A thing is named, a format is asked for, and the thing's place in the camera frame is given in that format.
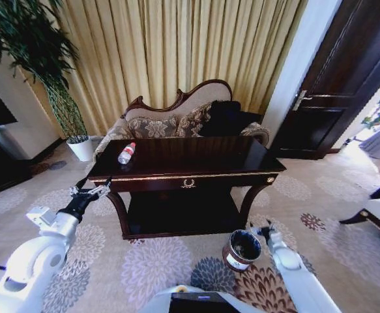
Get beige carved wooden sofa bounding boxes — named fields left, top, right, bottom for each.
left=93, top=79, right=271, bottom=161

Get beige pleated curtain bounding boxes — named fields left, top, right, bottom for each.
left=50, top=0, right=308, bottom=138

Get black sofa cushion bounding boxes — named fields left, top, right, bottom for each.
left=198, top=100, right=264, bottom=138

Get round brown trash bin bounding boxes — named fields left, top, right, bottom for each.
left=222, top=229, right=263, bottom=272

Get brass door handle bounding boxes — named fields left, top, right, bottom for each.
left=291, top=89, right=313, bottom=112

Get dark television cabinet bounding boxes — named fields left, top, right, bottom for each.
left=0, top=125, right=35, bottom=200

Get white plant pot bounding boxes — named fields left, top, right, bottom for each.
left=66, top=134, right=95, bottom=162

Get dark wood white-seat chair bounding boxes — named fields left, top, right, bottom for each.
left=338, top=172, right=380, bottom=244

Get square floral sofa cushion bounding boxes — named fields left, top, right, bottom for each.
left=175, top=102, right=214, bottom=138

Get dark wooden console table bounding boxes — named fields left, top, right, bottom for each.
left=87, top=135, right=287, bottom=241

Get dark wooden door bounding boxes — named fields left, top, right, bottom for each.
left=270, top=0, right=380, bottom=160

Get clear plastic bottle red label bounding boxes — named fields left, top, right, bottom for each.
left=117, top=142, right=137, bottom=165

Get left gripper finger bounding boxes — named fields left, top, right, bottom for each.
left=69, top=177, right=89, bottom=194
left=89, top=175, right=113, bottom=198

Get tall green bamboo plant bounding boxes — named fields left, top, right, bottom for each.
left=0, top=0, right=90, bottom=144

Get wide floral sofa cushion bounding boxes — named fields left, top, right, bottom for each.
left=127, top=115, right=179, bottom=140

